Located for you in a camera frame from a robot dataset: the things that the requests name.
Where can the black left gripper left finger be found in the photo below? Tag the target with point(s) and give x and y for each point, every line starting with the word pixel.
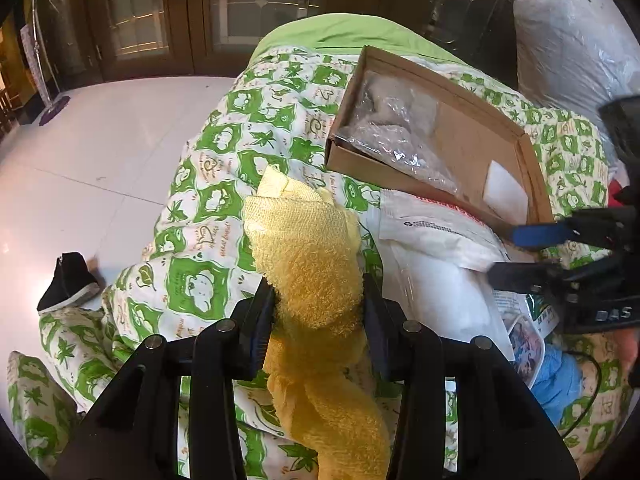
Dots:
pixel 255 325

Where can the colourful picture pouch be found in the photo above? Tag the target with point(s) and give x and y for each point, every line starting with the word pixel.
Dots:
pixel 528 320

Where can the yellow terry towel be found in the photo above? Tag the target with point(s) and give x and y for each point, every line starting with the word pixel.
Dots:
pixel 306 246

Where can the red cloth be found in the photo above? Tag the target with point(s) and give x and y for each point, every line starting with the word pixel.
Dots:
pixel 619 195

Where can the black shoe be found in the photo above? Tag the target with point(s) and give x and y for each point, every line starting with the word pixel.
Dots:
pixel 72 284

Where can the shallow cardboard box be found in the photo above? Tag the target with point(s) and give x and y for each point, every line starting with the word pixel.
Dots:
pixel 469 133

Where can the grey plastic bag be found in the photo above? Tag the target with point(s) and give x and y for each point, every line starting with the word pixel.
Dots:
pixel 571 58

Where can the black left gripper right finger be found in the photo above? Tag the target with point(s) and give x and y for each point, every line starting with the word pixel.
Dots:
pixel 381 322

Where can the purple fan base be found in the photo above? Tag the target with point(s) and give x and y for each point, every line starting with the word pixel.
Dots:
pixel 52 111

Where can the green white patterned quilt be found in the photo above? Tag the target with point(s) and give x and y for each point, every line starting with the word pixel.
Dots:
pixel 278 112

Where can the person's right hand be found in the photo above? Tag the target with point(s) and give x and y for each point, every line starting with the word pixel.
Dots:
pixel 627 342

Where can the wooden glass-door cabinet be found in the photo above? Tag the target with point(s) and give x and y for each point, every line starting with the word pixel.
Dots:
pixel 84 42

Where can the blue towel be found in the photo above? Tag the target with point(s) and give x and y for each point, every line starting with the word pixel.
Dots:
pixel 558 383

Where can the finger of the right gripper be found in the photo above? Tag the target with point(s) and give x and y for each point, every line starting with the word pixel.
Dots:
pixel 524 278
pixel 544 235

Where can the grey fluffy item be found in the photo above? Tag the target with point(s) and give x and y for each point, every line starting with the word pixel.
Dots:
pixel 393 122

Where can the white red-print mailer bag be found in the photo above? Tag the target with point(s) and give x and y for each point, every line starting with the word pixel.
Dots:
pixel 439 230

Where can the clear bag with white pad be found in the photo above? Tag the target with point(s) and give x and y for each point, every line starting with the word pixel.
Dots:
pixel 453 302

